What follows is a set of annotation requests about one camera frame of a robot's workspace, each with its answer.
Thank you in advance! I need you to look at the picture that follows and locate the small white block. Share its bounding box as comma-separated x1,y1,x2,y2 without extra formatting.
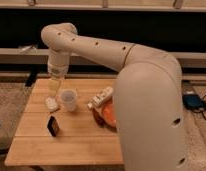
45,97,60,113

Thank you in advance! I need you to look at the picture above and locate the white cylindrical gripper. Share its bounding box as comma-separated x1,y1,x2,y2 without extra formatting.
47,49,70,97

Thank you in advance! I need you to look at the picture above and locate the black cable on floor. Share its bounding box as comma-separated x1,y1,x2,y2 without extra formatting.
194,91,206,122

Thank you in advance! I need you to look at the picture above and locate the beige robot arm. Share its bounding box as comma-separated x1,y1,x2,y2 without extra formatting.
41,23,188,171

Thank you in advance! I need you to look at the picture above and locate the blue black device on floor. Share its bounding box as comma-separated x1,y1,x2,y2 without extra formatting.
182,94,206,110

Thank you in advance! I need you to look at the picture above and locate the white rectangular bottle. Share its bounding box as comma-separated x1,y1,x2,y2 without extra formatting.
87,87,113,109

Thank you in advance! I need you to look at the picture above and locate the black eraser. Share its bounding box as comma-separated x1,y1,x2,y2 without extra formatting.
47,116,59,137

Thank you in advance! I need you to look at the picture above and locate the translucent plastic cup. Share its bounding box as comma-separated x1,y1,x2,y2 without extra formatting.
59,89,77,112

